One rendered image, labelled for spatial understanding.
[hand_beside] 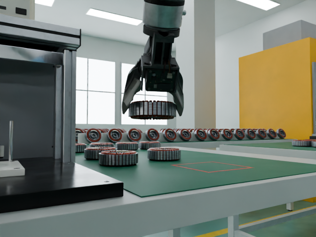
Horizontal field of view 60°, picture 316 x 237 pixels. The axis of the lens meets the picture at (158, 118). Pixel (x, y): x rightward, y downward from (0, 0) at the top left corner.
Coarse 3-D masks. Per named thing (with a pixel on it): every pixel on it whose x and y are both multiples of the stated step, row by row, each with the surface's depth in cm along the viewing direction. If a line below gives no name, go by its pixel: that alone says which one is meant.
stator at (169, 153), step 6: (150, 150) 88; (156, 150) 88; (162, 150) 87; (168, 150) 87; (174, 150) 88; (180, 150) 90; (150, 156) 88; (156, 156) 87; (162, 156) 86; (168, 156) 86; (174, 156) 87; (180, 156) 90
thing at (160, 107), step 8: (136, 104) 60; (144, 104) 59; (152, 104) 59; (160, 104) 59; (168, 104) 60; (128, 112) 62; (136, 112) 59; (144, 112) 59; (152, 112) 59; (160, 112) 59; (168, 112) 60
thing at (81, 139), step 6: (126, 132) 255; (144, 132) 248; (78, 138) 187; (84, 138) 189; (102, 138) 196; (126, 138) 205; (144, 138) 213; (162, 138) 222; (192, 138) 238; (222, 138) 256; (234, 138) 264; (246, 138) 273; (258, 138) 282; (270, 138) 292; (276, 138) 298
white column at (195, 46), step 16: (192, 0) 438; (208, 0) 452; (192, 16) 438; (208, 16) 450; (192, 32) 437; (208, 32) 449; (176, 48) 474; (192, 48) 436; (208, 48) 448; (192, 64) 435; (208, 64) 447; (192, 80) 434; (208, 80) 446; (192, 96) 433; (208, 96) 444; (176, 112) 470; (192, 112) 432; (208, 112) 443; (208, 128) 442
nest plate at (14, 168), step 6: (0, 162) 57; (6, 162) 57; (12, 162) 57; (18, 162) 57; (0, 168) 48; (6, 168) 48; (12, 168) 48; (18, 168) 48; (0, 174) 46; (6, 174) 47; (12, 174) 47; (18, 174) 48; (24, 174) 48
